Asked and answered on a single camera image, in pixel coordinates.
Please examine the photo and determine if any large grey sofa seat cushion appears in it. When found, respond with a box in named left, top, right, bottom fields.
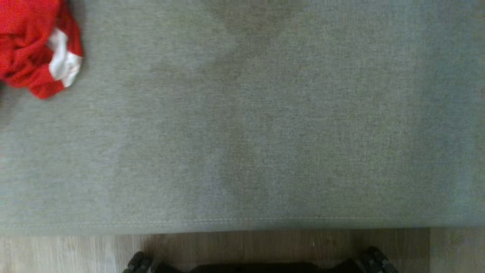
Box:
left=0, top=0, right=485, bottom=236

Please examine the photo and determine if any red basketball jersey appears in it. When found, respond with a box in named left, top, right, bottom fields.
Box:
left=0, top=0, right=84, bottom=100

